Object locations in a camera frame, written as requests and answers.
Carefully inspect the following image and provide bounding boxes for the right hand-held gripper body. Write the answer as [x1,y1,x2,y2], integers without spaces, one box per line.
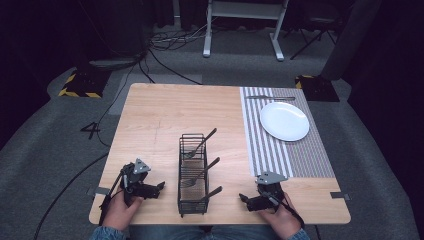
[254,171,290,212]

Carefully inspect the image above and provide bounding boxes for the person's left hand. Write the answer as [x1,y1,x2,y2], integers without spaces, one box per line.
[101,187,145,232]

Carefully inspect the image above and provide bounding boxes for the grey striped placemat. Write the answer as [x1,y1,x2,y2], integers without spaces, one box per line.
[239,86,337,179]

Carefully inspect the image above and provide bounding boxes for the left hand-held gripper cable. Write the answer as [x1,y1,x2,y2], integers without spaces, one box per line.
[97,169,126,228]

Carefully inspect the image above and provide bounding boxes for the black wire cutlery caddy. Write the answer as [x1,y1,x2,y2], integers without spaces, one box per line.
[177,133,210,218]

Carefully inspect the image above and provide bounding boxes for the bundle of floor cables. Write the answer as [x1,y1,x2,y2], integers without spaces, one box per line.
[146,19,214,54]

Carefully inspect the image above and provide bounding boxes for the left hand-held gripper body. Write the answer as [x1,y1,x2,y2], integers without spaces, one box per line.
[120,157,158,206]

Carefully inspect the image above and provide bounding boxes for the black fork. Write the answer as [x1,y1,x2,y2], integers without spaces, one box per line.
[183,127,218,160]
[181,156,221,188]

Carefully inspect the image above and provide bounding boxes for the person's legs in jeans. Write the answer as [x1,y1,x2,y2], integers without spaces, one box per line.
[127,224,278,240]

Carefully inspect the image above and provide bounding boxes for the hand-held gripper cable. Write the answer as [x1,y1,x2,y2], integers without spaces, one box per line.
[273,191,306,230]
[97,169,126,228]

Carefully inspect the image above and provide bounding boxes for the right hand-held gripper cable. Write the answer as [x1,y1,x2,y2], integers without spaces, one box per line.
[273,191,306,230]

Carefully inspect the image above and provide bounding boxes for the white round plate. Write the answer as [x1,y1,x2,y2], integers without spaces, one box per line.
[259,101,311,143]

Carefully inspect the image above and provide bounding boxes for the black cutlery piece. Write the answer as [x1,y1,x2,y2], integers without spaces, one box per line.
[193,185,224,203]

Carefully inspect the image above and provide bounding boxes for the white desk frame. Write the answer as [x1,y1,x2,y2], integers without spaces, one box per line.
[202,0,291,62]

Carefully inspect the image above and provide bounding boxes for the person's right hand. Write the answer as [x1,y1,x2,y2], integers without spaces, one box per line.
[259,192,303,240]

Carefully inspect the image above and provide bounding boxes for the black floor cable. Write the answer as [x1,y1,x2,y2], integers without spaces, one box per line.
[32,49,158,240]

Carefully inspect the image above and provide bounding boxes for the black tripod stand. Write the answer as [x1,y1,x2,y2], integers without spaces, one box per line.
[289,13,338,62]

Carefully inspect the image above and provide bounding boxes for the grey pillar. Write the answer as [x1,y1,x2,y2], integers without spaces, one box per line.
[320,0,384,82]

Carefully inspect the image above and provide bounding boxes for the black yellow striped base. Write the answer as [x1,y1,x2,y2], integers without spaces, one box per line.
[57,67,112,100]
[294,74,342,103]

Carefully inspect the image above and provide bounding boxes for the black table knife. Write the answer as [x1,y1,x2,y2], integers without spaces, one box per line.
[245,94,297,102]

